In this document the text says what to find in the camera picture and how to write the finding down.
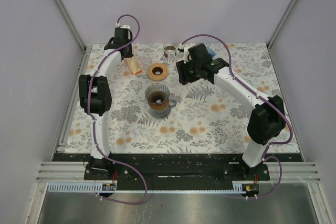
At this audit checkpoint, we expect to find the coffee filter paper pack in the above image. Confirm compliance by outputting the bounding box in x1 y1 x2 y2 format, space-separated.
123 56 142 75

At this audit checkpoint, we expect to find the clear glass dripper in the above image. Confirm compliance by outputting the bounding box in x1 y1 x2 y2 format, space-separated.
145 83 170 103

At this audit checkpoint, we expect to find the dark wooden ring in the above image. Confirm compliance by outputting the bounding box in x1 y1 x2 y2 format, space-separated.
148 91 170 111

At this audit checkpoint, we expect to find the grey glass server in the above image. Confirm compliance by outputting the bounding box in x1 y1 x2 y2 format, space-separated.
149 99 177 118

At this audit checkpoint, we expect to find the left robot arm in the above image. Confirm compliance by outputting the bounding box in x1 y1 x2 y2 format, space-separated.
79 25 133 179

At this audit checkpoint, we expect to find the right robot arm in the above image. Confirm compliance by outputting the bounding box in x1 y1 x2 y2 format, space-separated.
176 43 286 180

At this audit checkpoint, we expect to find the blue plastic dripper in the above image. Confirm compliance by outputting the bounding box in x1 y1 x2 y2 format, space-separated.
206 47 216 58

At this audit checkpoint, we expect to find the small glass with wood band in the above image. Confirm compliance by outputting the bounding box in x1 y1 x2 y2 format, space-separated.
163 45 176 58

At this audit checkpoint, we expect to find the floral table mat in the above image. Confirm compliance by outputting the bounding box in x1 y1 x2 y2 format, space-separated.
64 42 301 154

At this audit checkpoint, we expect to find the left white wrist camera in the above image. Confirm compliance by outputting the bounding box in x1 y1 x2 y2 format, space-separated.
116 23 130 29

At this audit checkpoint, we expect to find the light wooden ring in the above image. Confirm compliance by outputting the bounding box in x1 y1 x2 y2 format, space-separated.
146 62 169 81

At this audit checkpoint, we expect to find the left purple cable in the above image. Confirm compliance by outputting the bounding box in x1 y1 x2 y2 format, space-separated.
88 14 148 205

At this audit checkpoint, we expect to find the purple cable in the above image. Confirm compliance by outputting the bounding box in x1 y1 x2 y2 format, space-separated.
181 34 294 200
88 14 148 205

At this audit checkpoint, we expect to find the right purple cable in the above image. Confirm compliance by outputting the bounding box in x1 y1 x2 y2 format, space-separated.
181 34 294 200

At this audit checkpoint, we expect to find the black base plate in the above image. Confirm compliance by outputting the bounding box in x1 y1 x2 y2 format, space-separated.
40 154 302 193

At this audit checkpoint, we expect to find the white cable duct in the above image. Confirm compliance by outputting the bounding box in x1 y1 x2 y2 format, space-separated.
48 183 117 193

